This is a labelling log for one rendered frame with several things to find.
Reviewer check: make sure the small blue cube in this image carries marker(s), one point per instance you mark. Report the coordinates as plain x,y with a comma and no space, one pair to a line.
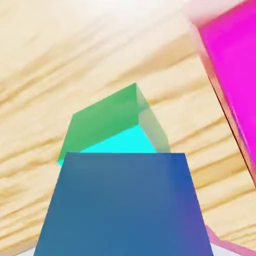
124,206

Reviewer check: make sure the large magenta box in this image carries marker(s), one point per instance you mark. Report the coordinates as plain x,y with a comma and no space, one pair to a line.
234,60

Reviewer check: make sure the small cyan cube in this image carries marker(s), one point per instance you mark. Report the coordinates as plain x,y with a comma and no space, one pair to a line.
104,124

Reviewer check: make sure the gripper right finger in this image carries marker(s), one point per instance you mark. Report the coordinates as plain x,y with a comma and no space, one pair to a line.
222,249

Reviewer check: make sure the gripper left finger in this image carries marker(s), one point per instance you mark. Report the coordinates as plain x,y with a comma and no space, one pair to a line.
31,253

